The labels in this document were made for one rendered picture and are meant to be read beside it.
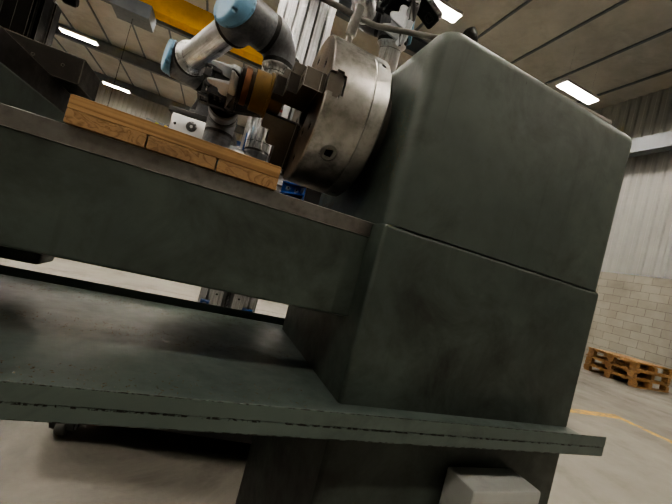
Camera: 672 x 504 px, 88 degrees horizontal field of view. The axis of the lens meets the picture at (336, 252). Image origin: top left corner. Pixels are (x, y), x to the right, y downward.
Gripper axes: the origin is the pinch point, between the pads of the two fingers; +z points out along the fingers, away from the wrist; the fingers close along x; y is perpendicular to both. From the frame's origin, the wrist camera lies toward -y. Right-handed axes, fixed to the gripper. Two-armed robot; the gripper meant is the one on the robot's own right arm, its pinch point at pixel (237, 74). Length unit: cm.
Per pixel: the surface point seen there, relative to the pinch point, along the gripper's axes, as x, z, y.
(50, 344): -54, 9, 15
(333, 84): 0.1, 11.6, -16.6
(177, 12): 514, -986, 234
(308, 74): 0.6, 10.3, -12.0
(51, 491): -108, -34, 18
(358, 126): -5.2, 11.4, -23.3
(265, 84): -0.2, 1.1, -5.6
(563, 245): -15, 17, -75
